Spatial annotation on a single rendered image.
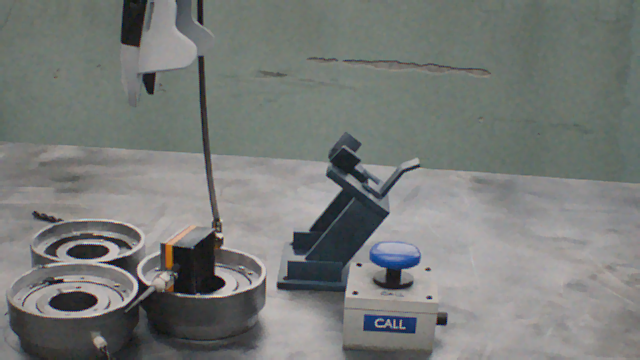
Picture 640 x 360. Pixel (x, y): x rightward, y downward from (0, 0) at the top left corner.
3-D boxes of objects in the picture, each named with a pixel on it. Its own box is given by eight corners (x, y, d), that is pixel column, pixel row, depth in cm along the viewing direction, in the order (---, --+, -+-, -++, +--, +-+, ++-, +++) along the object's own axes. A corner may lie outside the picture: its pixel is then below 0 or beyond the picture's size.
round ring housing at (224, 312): (289, 328, 71) (291, 281, 70) (170, 354, 65) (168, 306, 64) (229, 280, 79) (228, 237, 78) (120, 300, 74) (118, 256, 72)
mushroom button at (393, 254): (364, 313, 68) (368, 253, 67) (366, 292, 72) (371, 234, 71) (416, 316, 68) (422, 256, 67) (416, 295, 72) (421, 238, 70)
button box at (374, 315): (341, 349, 68) (345, 292, 66) (347, 310, 74) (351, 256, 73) (446, 355, 67) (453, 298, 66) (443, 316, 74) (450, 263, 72)
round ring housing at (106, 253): (34, 261, 80) (31, 220, 79) (141, 256, 83) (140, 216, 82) (31, 309, 71) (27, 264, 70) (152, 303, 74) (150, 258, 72)
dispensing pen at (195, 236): (144, 343, 61) (234, 261, 76) (141, 289, 59) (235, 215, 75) (117, 336, 61) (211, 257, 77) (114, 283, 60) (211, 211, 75)
